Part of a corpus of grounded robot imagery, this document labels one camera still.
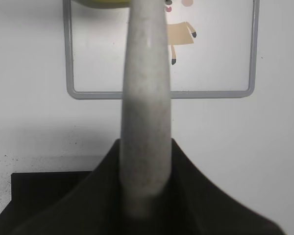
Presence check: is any knife with white handle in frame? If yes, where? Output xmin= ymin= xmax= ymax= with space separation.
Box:
xmin=120 ymin=0 xmax=172 ymax=219

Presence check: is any yellow plastic banana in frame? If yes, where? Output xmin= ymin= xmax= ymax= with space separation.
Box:
xmin=75 ymin=0 xmax=130 ymax=9

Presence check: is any white cutting board grey rim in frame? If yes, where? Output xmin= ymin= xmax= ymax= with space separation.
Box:
xmin=63 ymin=0 xmax=260 ymax=100

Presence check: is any black knife stand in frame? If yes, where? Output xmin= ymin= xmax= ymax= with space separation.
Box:
xmin=0 ymin=141 xmax=283 ymax=235

